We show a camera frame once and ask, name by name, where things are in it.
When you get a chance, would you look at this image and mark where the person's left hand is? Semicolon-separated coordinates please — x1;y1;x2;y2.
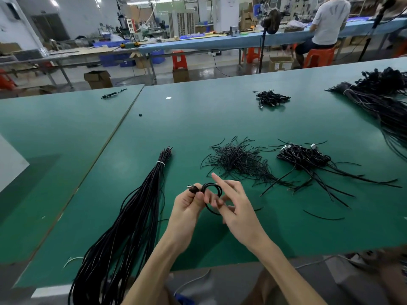
162;182;214;252

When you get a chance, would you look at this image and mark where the person's right hand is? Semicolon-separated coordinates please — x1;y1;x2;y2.
205;173;271;252

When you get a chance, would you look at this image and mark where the pile of black wire ties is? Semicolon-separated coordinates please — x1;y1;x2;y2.
201;136;277;185

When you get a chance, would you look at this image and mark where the long black cable bundle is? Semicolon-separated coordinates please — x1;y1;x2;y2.
68;147;173;305

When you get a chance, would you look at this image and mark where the small pile of knotted cables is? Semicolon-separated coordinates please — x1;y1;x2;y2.
254;90;291;110

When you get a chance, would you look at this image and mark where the small cable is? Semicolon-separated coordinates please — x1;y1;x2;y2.
101;89;128;100

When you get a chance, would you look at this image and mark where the large heap of black cables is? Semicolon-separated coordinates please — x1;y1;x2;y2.
327;67;407;159

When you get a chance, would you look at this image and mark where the person's left forearm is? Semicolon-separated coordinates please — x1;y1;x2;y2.
121;235;185;305

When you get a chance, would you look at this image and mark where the person's right forearm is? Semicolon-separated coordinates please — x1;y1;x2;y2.
249;235;328;305

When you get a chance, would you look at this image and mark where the person's right leg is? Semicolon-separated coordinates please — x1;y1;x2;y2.
375;251;407;305

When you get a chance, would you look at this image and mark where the blue plastic item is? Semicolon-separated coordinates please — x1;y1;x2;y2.
175;293;197;305

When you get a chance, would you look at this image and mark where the small cardboard box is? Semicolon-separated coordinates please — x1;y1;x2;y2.
173;68;190;83

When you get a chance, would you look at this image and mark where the red plastic stool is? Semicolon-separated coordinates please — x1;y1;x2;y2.
172;51;188;70

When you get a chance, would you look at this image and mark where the open cardboard box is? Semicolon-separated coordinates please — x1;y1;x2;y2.
84;70;113;89

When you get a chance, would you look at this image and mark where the long blue workbench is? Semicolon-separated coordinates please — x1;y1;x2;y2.
117;21;407;53

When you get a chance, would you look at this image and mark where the large white box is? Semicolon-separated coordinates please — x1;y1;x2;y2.
0;134;30;193

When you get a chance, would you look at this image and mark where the black fan on stand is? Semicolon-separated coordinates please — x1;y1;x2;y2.
257;8;282;74

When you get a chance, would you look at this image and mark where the black tripod stand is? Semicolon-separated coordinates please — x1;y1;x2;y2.
357;0;396;62

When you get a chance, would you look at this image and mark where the loose black wire tie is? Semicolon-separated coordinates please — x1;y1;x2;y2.
303;209;346;221

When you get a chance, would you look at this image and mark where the white wire loop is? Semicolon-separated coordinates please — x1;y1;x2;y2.
62;256;84;269

